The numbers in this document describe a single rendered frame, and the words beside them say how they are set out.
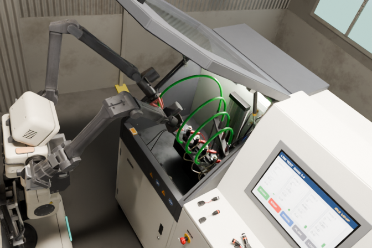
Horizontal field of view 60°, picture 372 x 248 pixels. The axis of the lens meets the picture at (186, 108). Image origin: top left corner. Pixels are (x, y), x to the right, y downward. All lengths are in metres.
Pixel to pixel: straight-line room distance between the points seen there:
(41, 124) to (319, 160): 1.15
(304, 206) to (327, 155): 0.25
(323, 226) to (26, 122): 1.28
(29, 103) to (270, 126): 1.06
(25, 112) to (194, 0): 2.50
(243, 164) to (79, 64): 2.34
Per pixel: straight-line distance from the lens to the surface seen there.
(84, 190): 2.88
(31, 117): 1.47
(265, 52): 1.96
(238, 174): 1.67
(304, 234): 1.55
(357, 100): 3.88
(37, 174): 1.49
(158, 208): 2.01
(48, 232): 2.40
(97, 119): 1.29
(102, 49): 1.66
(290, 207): 1.54
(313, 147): 1.42
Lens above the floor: 2.39
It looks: 41 degrees down
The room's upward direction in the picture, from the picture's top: 14 degrees clockwise
